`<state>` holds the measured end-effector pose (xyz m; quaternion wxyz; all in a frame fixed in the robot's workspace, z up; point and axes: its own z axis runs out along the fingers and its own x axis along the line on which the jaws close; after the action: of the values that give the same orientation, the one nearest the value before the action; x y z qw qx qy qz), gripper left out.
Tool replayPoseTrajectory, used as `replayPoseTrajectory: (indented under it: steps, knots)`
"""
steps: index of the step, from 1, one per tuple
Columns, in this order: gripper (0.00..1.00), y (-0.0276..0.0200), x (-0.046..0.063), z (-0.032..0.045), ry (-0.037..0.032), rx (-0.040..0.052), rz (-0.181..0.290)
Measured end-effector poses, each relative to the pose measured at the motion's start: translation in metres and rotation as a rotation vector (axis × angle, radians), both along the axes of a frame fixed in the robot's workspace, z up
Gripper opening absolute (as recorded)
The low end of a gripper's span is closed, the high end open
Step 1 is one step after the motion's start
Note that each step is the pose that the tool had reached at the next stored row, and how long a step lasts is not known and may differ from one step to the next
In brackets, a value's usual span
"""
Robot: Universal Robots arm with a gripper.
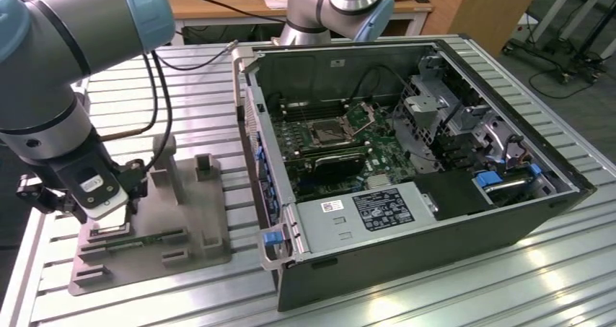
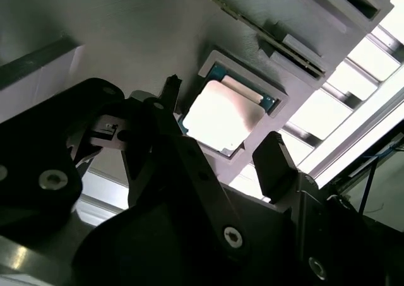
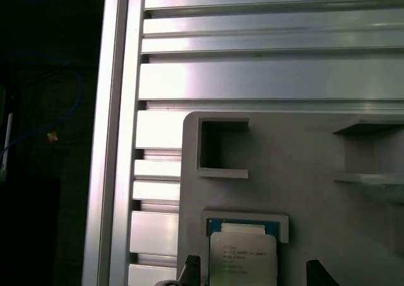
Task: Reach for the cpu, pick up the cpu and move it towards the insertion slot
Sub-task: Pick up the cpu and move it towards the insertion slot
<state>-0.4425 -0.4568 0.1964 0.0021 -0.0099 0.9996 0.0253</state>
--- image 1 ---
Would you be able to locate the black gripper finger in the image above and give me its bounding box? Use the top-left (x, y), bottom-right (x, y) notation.
top-left (119, 196), bottom-right (141, 235)
top-left (14, 174), bottom-right (87, 224)

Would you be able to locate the black graphics card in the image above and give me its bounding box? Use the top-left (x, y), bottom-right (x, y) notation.
top-left (305, 149), bottom-right (369, 180)

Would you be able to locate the green RAM stick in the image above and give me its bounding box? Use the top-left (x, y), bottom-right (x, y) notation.
top-left (102, 232), bottom-right (169, 251)

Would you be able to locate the black RAM slot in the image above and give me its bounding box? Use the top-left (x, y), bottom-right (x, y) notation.
top-left (283, 111), bottom-right (347, 121)
top-left (278, 100), bottom-right (346, 108)
top-left (282, 108), bottom-right (347, 116)
top-left (279, 104), bottom-right (347, 112)

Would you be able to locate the black camera cable with plug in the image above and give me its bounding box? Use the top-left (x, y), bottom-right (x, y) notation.
top-left (115, 48), bottom-right (174, 199)

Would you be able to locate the grey power supply unit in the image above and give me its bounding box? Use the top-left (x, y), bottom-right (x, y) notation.
top-left (293, 180), bottom-right (439, 255)

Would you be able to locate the green motherboard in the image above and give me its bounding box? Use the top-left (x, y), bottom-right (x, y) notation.
top-left (267, 101), bottom-right (419, 202)

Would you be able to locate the CPU socket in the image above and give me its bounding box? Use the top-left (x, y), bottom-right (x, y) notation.
top-left (306, 119), bottom-right (358, 150)

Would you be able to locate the black open PC case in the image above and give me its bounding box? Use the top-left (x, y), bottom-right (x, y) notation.
top-left (229, 38), bottom-right (597, 313)

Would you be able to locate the metal socket cover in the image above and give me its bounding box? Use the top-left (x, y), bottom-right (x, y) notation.
top-left (338, 101), bottom-right (386, 137)

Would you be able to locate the black plastic inner cover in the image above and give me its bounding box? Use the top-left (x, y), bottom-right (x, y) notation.
top-left (413, 170), bottom-right (495, 222)

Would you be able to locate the black looped wire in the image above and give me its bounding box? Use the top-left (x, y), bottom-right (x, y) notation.
top-left (347, 64), bottom-right (410, 100)

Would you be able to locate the silver metal drive cage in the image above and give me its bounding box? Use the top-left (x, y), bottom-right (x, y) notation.
top-left (391, 47), bottom-right (489, 173)

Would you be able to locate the light wooden desk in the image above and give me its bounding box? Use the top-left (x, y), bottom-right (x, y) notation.
top-left (162, 0), bottom-right (434, 46)

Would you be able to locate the grey plastic parts rack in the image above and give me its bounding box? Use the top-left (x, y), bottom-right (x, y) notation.
top-left (66, 134), bottom-right (237, 297)

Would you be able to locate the coloured power wire bundle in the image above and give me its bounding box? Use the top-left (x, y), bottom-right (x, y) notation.
top-left (499, 134), bottom-right (533, 169)

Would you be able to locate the wheeled equipment stand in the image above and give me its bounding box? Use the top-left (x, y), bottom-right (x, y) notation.
top-left (499, 0), bottom-right (616, 86)

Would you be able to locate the small silver chipset heatsink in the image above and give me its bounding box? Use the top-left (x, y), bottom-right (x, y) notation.
top-left (367, 173), bottom-right (394, 190)

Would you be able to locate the brown wooden cabinet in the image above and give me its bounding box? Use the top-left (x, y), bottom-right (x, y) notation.
top-left (422, 0), bottom-right (547, 57)

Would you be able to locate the blue disk carrier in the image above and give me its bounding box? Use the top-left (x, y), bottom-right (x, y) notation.
top-left (473, 170), bottom-right (505, 193)

